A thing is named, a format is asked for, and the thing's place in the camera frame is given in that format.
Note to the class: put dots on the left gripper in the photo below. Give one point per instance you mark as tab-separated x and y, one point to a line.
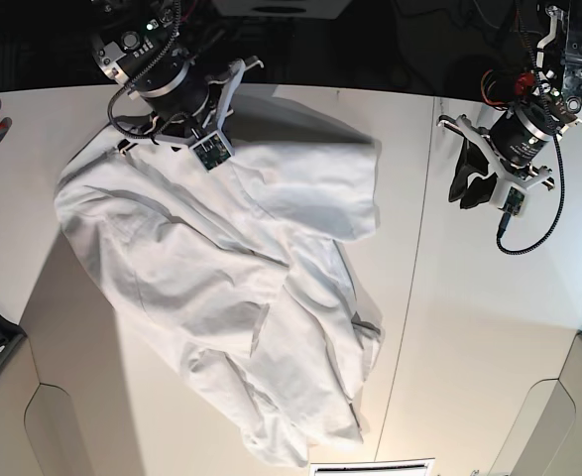
495	159

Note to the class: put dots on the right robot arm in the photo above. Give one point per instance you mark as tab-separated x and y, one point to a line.
153	50

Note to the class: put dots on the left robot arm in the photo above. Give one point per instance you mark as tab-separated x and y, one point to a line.
554	78

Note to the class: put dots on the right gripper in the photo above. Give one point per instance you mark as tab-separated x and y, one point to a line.
188	109

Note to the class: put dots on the white vent grille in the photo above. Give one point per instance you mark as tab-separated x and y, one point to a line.
416	467

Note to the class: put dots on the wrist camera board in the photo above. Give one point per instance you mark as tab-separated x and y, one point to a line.
514	202
213	150

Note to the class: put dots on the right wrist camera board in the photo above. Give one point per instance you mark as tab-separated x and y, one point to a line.
213	150

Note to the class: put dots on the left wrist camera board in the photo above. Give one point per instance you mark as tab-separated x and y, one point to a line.
514	202

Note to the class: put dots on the white t-shirt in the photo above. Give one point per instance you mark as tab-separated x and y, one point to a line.
234	275

